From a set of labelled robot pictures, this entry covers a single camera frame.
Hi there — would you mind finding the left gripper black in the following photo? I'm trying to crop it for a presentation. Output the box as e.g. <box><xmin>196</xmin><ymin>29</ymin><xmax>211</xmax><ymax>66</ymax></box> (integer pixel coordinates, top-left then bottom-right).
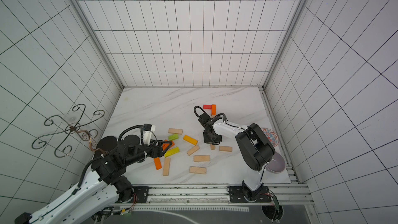
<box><xmin>126</xmin><ymin>139</ymin><xmax>173</xmax><ymax>166</ymax></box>

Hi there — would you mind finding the orange block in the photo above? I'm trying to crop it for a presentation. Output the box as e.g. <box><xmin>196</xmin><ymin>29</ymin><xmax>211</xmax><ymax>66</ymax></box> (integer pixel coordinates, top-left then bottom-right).
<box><xmin>162</xmin><ymin>140</ymin><xmax>175</xmax><ymax>150</ymax></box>
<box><xmin>154</xmin><ymin>157</ymin><xmax>162</xmax><ymax>170</ymax></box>
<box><xmin>211</xmin><ymin>104</ymin><xmax>217</xmax><ymax>116</ymax></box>

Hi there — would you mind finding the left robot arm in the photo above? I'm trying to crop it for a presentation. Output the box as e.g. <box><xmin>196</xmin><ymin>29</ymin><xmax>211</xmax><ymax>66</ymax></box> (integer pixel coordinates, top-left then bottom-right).
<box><xmin>14</xmin><ymin>135</ymin><xmax>173</xmax><ymax>224</ymax></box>

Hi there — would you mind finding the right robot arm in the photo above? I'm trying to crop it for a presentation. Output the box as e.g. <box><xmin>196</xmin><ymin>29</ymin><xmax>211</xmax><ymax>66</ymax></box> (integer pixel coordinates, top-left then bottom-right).
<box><xmin>198</xmin><ymin>114</ymin><xmax>276</xmax><ymax>202</ymax></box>

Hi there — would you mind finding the lime green block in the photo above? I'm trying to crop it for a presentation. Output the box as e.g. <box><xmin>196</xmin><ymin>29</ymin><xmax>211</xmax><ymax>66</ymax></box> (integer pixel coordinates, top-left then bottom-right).
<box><xmin>168</xmin><ymin>133</ymin><xmax>179</xmax><ymax>141</ymax></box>

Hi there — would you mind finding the natural wood block far right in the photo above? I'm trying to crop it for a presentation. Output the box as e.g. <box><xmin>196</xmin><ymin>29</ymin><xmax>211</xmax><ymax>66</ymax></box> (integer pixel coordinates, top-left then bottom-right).
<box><xmin>219</xmin><ymin>146</ymin><xmax>233</xmax><ymax>152</ymax></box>

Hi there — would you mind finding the amber yellow block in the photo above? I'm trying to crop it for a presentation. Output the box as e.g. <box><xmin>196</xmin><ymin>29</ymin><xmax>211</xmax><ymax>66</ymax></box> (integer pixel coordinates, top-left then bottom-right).
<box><xmin>183</xmin><ymin>135</ymin><xmax>198</xmax><ymax>146</ymax></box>

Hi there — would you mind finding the natural wood block upright lower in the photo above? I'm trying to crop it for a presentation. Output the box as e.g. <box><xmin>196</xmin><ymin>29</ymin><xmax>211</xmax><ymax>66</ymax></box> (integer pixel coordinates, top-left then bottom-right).
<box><xmin>163</xmin><ymin>157</ymin><xmax>171</xmax><ymax>176</ymax></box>

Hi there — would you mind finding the natural wood block lower middle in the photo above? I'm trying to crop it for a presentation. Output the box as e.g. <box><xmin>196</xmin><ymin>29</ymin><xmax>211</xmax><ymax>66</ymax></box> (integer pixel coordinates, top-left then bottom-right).
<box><xmin>193</xmin><ymin>155</ymin><xmax>210</xmax><ymax>162</ymax></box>

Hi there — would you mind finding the natural wood block top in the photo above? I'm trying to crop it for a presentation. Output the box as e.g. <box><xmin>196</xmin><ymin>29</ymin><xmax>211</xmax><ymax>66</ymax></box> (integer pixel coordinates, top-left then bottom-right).
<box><xmin>168</xmin><ymin>128</ymin><xmax>183</xmax><ymax>135</ymax></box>

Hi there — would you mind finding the natural wood block bottom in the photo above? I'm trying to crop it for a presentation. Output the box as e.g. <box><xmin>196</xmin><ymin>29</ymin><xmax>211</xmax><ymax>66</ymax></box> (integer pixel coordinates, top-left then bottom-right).
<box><xmin>189</xmin><ymin>167</ymin><xmax>207</xmax><ymax>175</ymax></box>

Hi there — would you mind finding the black round plate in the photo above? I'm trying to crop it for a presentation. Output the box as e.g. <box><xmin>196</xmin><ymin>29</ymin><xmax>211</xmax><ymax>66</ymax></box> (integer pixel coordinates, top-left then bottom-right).
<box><xmin>93</xmin><ymin>136</ymin><xmax>118</xmax><ymax>158</ymax></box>

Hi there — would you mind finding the patterned red blue plate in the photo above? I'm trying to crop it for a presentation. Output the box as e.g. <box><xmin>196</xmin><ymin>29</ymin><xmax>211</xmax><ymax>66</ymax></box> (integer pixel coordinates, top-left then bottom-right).
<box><xmin>262</xmin><ymin>128</ymin><xmax>279</xmax><ymax>147</ymax></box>

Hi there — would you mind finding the purple bowl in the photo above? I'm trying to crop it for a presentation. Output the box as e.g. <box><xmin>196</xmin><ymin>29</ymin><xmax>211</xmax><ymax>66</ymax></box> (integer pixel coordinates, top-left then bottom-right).
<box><xmin>266</xmin><ymin>152</ymin><xmax>286</xmax><ymax>174</ymax></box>

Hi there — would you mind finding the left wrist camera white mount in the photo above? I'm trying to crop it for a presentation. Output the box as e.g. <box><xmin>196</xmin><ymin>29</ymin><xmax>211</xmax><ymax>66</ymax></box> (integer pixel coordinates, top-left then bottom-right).
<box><xmin>143</xmin><ymin>123</ymin><xmax>155</xmax><ymax>145</ymax></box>

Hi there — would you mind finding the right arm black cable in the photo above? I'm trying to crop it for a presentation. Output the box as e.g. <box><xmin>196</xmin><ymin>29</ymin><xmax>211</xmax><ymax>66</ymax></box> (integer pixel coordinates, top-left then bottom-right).
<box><xmin>193</xmin><ymin>105</ymin><xmax>228</xmax><ymax>123</ymax></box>

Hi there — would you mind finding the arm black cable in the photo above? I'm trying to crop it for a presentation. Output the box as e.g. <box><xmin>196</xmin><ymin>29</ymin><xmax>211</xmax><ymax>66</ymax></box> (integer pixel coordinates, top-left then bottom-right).
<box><xmin>193</xmin><ymin>105</ymin><xmax>228</xmax><ymax>123</ymax></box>
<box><xmin>117</xmin><ymin>124</ymin><xmax>145</xmax><ymax>142</ymax></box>

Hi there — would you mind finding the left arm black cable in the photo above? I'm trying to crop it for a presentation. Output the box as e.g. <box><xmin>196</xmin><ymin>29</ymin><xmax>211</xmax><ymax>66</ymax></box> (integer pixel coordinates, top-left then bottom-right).
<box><xmin>117</xmin><ymin>124</ymin><xmax>145</xmax><ymax>142</ymax></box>

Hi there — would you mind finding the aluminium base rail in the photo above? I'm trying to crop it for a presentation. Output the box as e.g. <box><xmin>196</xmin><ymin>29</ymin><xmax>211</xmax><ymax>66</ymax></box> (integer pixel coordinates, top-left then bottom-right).
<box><xmin>105</xmin><ymin>183</ymin><xmax>315</xmax><ymax>207</ymax></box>

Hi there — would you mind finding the metal scroll wall ornament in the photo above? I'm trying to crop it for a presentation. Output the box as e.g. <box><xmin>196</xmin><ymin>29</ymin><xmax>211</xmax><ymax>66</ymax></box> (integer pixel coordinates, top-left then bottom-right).
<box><xmin>31</xmin><ymin>103</ymin><xmax>105</xmax><ymax>158</ymax></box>

